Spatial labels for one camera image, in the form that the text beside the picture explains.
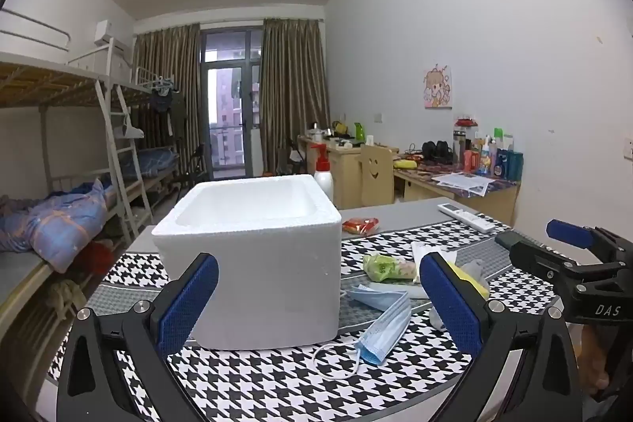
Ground hanging dark clothes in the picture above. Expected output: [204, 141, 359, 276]
[151, 86, 188, 136]

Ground red snack packet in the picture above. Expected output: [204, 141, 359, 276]
[342, 217, 381, 237]

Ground black headphones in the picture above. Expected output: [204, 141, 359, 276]
[421, 140, 453, 165]

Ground wooden desk with patterned cloth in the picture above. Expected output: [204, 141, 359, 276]
[393, 157, 520, 225]

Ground white paper sheets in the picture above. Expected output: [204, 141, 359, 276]
[432, 172, 495, 196]

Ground group of toiletry bottles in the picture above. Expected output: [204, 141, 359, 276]
[452, 118, 524, 180]

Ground white air conditioner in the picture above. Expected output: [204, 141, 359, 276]
[94, 21, 136, 53]

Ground brown curtain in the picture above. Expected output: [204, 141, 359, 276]
[133, 25, 203, 185]
[261, 19, 331, 176]

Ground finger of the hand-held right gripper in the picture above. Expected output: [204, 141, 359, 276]
[546, 218, 633, 263]
[495, 231, 605, 285]

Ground yellow soft cloth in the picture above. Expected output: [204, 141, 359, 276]
[452, 264, 490, 300]

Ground wooden smiley chair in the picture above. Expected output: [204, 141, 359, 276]
[359, 144, 395, 208]

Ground white foam box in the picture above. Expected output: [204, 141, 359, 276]
[151, 174, 343, 351]

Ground person's right hand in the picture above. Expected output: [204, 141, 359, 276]
[580, 324, 611, 400]

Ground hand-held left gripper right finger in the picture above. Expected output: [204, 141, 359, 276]
[419, 252, 585, 422]

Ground white red-pump lotion bottle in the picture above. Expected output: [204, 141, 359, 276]
[310, 143, 335, 208]

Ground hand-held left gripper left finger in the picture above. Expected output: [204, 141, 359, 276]
[56, 252, 221, 422]

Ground beige cloth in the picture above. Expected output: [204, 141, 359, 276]
[47, 278, 87, 321]

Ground cartoon wall poster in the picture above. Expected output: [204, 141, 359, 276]
[423, 65, 453, 110]

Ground black folding chair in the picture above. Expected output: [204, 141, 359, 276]
[185, 144, 208, 185]

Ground grey sock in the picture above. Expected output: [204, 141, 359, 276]
[457, 258, 489, 280]

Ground white bed ladder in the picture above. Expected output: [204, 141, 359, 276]
[94, 37, 154, 240]

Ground wooden desk with drawers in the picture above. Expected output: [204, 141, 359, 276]
[298, 135, 399, 208]

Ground white remote control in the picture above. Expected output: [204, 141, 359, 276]
[438, 203, 495, 233]

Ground houndstooth table mat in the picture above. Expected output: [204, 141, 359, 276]
[47, 212, 574, 422]

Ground white tissues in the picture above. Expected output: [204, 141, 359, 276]
[410, 240, 458, 265]

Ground red bag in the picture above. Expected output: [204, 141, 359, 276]
[79, 240, 114, 274]

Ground small white metal bunk bed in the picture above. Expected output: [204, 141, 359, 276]
[111, 66, 181, 215]

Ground glass balcony door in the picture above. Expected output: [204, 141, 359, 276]
[200, 26, 264, 180]

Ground blue face mask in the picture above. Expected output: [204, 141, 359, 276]
[313, 284, 412, 379]

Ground green tissue packet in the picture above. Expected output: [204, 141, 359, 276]
[362, 252, 421, 284]

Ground large white metal bunk bed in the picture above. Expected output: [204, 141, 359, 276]
[0, 9, 154, 339]

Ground blue checked bedding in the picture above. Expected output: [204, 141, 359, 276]
[136, 148, 179, 178]

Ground blue plaid quilt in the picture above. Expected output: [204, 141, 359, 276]
[0, 179, 117, 273]

